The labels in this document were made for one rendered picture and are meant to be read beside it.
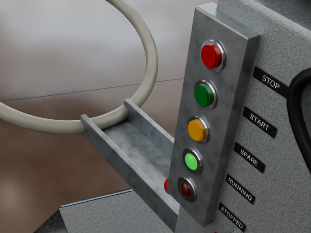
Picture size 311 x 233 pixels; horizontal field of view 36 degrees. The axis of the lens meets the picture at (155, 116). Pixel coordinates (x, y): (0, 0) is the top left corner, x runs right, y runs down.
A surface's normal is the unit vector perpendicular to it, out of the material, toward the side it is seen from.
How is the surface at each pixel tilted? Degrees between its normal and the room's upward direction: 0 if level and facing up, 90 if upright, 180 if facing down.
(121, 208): 0
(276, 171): 90
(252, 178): 90
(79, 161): 0
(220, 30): 90
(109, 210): 0
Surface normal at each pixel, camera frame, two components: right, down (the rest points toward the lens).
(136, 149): 0.09, -0.79
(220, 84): -0.79, 0.32
